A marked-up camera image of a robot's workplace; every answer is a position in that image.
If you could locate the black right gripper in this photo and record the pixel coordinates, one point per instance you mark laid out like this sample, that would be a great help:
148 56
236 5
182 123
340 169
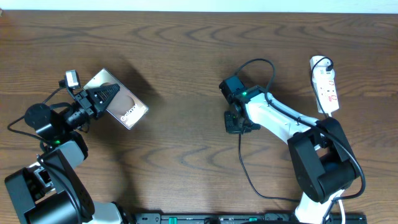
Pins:
231 129

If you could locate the silver Galaxy smartphone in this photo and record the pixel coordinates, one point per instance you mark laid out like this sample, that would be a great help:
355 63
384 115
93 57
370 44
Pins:
127 108

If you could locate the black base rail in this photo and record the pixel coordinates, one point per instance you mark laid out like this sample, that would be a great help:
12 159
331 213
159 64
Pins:
156 218

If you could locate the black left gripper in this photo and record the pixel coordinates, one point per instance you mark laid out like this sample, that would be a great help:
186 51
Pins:
91 98

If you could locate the white power strip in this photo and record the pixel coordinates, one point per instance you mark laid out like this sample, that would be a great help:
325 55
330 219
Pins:
323 83

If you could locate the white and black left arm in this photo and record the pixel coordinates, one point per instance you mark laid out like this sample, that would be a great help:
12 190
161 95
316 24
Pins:
49 191

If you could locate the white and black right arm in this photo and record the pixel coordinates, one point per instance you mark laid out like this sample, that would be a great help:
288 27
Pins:
323 161

